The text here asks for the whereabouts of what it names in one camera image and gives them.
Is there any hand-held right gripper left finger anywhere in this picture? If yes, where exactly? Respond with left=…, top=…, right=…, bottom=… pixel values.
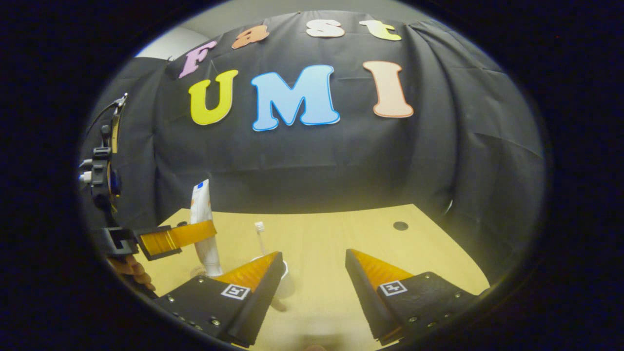
left=154, top=251, right=285, bottom=348

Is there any beige toothbrush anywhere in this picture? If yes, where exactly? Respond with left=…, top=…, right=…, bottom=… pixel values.
left=254, top=222, right=268, bottom=257

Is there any white cup with wooden handle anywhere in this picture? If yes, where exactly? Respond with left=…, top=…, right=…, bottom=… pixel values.
left=250, top=253, right=296, bottom=299

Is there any white toothpaste tube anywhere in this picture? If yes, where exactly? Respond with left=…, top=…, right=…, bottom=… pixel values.
left=189, top=179, right=224, bottom=278

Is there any light wooden desktop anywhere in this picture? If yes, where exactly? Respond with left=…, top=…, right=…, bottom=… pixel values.
left=129, top=204, right=490, bottom=351

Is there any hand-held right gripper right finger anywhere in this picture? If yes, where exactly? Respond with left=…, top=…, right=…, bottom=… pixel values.
left=345, top=248, right=482, bottom=345

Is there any black backdrop cloth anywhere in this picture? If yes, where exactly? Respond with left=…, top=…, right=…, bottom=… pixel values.
left=80, top=10, right=546, bottom=288

